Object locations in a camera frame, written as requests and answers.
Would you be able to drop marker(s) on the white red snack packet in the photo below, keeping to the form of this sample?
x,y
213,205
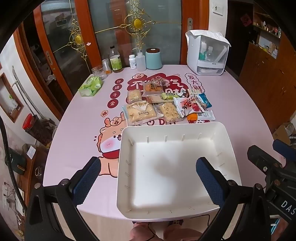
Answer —
x,y
187,105

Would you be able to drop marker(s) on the green snack packet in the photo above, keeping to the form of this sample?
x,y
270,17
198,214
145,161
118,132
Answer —
x,y
170,95

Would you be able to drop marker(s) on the metal can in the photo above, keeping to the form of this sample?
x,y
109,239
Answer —
x,y
106,66

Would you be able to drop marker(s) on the white light switch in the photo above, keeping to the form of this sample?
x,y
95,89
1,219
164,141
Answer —
x,y
218,8

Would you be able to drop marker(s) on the dark nut snack packet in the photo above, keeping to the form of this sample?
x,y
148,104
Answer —
x,y
161,81

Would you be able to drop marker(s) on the bread bun clear packet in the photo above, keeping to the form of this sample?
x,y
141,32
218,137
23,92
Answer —
x,y
151,89

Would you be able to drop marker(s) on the blue snack packet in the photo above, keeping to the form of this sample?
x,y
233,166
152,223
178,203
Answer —
x,y
204,100

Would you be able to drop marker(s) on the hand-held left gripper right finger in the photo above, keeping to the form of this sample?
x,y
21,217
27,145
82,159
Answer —
x,y
209,183

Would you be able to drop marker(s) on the small clear cookie packet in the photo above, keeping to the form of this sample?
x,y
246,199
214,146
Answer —
x,y
134,96

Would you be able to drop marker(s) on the twisted cracker clear packet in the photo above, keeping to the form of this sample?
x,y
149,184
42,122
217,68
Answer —
x,y
168,112

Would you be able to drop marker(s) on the long metal rod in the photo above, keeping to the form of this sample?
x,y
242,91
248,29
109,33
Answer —
x,y
22,88

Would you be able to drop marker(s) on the orange white snack packet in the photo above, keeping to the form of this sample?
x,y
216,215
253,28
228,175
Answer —
x,y
200,115

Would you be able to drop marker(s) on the translucent squeeze bottle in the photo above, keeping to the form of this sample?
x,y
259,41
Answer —
x,y
141,62

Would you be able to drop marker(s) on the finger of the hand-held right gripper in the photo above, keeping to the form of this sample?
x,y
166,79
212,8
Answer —
x,y
284,148
261,157

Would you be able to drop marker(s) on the wooden framed glass door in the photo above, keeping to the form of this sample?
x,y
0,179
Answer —
x,y
111,46
57,46

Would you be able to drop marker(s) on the brown snack packet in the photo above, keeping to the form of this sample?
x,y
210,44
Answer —
x,y
185,93

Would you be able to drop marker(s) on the wooden picture frame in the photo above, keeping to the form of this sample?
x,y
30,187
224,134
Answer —
x,y
10,97

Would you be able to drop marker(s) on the tan bar packet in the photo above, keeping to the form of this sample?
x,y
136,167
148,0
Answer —
x,y
156,99

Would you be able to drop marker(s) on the large gold door ornament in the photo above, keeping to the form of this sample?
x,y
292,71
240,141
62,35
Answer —
x,y
137,23

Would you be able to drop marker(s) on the red paper door decoration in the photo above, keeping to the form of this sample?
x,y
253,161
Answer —
x,y
246,19

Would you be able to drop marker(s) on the cardboard box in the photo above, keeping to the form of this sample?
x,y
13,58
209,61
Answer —
x,y
283,133

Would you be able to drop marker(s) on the person's legs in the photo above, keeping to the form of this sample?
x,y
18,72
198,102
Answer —
x,y
148,231

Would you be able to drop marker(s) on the small gold door ornament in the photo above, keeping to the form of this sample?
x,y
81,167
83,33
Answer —
x,y
78,38

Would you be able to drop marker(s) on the small clear bottle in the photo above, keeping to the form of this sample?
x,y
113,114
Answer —
x,y
209,54

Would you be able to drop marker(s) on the clear glass cup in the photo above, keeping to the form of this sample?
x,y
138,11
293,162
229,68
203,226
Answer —
x,y
98,71

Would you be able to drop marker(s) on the white storage box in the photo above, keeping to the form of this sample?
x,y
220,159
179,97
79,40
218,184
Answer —
x,y
194,55

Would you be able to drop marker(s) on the white pill bottle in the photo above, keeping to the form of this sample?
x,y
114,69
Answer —
x,y
132,61

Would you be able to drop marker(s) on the wooden shelf cabinet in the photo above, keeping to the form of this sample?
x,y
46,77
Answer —
x,y
266,69

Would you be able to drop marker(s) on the white plastic tray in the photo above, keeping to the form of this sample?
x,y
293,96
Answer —
x,y
161,150

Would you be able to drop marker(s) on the green tissue pack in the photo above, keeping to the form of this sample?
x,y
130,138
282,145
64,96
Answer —
x,y
91,85

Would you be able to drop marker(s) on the green label glass bottle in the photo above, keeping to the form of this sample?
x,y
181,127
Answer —
x,y
115,60

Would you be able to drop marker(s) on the teal canister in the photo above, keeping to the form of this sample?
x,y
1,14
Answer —
x,y
153,59

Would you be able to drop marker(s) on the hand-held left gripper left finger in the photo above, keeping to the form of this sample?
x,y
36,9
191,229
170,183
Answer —
x,y
87,182

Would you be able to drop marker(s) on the teal liquid bottle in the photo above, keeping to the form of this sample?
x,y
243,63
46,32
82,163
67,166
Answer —
x,y
202,52

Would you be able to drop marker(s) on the yellow striped snack packet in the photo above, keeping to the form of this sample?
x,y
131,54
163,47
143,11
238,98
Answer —
x,y
194,92

